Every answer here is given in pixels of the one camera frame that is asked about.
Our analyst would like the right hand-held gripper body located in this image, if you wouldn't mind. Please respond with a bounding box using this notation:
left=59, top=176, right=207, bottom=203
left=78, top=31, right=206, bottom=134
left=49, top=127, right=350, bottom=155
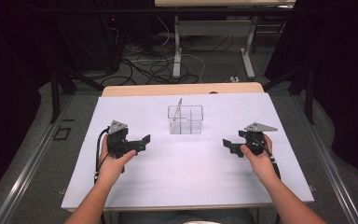
left=238, top=121, right=279, bottom=157

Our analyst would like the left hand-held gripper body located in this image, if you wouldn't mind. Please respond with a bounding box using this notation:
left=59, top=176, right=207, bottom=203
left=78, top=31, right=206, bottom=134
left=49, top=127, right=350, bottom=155
left=106, top=119, right=138, bottom=160

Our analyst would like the white pen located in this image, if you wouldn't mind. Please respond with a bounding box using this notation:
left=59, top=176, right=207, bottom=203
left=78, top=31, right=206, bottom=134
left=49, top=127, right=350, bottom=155
left=172, top=97, right=184, bottom=133

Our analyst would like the clear plastic pen holder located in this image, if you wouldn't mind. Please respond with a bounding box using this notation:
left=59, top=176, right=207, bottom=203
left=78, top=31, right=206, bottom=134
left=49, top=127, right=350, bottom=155
left=167, top=104, right=204, bottom=135

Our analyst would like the person's right hand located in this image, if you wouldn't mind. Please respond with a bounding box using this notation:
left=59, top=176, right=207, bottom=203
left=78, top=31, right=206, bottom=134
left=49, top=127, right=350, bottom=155
left=240, top=133, right=280, bottom=185

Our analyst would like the person's left hand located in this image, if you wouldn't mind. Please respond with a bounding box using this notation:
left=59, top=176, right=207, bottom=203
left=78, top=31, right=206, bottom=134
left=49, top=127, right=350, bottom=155
left=97, top=134, right=137, bottom=189

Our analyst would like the white table sheet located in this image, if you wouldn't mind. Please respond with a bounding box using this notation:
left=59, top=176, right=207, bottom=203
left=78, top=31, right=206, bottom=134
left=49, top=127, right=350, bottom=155
left=61, top=91, right=315, bottom=210

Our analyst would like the wooden table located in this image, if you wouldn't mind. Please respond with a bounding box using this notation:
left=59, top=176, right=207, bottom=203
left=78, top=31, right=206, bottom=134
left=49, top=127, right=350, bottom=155
left=62, top=81, right=313, bottom=214

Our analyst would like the black metal stand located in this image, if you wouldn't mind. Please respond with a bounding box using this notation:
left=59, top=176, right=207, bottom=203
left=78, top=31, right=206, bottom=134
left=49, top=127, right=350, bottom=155
left=262, top=61, right=317, bottom=126
left=49, top=61, right=104, bottom=124

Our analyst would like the person's grey clothing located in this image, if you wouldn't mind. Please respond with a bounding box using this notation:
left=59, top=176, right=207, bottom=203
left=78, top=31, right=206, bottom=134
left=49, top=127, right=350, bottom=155
left=117, top=208, right=257, bottom=224

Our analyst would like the black computer tower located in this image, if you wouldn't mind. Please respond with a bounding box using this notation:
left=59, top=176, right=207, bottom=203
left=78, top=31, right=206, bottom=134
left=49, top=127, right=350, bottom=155
left=70, top=14, right=123, bottom=73

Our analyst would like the dark curtain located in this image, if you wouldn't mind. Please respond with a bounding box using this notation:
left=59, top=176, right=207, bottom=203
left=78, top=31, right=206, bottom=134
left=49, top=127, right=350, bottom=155
left=0, top=0, right=59, bottom=209
left=265, top=0, right=358, bottom=185

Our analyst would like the white-framed desk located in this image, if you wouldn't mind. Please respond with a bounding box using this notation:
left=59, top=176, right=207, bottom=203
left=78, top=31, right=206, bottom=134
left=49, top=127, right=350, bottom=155
left=154, top=0, right=296, bottom=80

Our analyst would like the black horizontal bar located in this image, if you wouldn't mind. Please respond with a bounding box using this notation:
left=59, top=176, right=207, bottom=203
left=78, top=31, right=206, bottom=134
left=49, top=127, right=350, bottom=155
left=32, top=7, right=327, bottom=15

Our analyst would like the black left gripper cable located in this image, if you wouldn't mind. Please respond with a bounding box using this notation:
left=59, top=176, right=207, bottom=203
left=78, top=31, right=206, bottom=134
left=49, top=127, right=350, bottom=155
left=93, top=126, right=111, bottom=185

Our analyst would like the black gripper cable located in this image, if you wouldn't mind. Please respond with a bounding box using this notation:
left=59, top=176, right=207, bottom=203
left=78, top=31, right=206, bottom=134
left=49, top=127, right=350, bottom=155
left=93, top=126, right=111, bottom=185
left=251, top=137, right=282, bottom=181

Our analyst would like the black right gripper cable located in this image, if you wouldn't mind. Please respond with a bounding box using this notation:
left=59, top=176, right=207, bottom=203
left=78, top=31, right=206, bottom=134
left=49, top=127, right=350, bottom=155
left=251, top=137, right=282, bottom=181

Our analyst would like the tangle of black floor cables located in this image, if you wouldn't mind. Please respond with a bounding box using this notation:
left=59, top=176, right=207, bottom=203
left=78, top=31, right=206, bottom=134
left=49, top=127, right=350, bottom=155
left=100, top=34, right=235, bottom=87

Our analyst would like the metal floor rail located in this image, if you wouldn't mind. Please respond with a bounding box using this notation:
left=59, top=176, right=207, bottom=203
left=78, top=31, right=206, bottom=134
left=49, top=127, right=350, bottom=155
left=0, top=94, right=75, bottom=224
left=290, top=94, right=358, bottom=224

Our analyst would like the white floor cable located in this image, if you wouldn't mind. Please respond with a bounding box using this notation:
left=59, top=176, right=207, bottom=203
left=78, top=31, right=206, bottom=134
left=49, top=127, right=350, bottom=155
left=127, top=15, right=207, bottom=84

